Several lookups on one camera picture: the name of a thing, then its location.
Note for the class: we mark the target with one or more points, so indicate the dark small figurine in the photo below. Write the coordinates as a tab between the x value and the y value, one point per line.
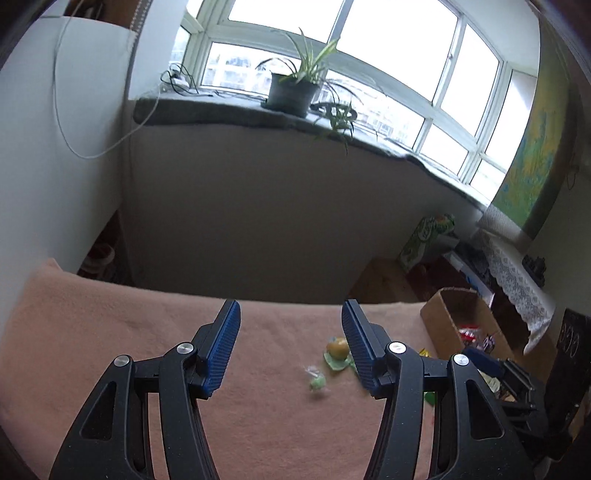
535	266

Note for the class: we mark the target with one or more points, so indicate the pink blanket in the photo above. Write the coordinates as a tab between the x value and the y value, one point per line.
268	415

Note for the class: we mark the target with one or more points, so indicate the small plant in dark tray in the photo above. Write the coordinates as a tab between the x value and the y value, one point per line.
339	117

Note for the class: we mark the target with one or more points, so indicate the green juice carton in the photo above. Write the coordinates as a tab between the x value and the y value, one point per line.
425	240

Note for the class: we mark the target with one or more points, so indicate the black board with circles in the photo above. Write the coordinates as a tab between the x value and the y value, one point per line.
572	341

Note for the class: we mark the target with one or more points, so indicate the white cabinet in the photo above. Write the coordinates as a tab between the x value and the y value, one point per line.
51	138

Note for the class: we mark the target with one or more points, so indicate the white framed window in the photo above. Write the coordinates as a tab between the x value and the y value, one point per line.
369	64

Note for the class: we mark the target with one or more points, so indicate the green yellow wall map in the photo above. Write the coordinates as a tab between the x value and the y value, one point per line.
538	147

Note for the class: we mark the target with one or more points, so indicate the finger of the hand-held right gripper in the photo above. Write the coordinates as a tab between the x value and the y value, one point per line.
521	383
483	363

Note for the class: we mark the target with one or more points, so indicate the potted spider plant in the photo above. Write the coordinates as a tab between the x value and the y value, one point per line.
295	87

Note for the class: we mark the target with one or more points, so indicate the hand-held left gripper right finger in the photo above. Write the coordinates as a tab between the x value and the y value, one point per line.
362	348

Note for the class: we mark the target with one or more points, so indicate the brown cardboard box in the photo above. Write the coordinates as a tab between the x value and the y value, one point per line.
455	318

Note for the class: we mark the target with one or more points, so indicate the green candy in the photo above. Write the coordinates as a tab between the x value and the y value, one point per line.
317	379

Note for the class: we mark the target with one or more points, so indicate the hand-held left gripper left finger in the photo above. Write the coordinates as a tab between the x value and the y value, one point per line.
221	350

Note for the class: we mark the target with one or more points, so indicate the yellow jelly cup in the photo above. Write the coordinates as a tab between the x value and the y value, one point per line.
337	353

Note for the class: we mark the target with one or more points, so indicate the red candy bag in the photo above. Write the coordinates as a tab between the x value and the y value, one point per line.
468	333

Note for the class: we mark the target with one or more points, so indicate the white lace cloth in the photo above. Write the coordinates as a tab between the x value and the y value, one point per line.
517	277

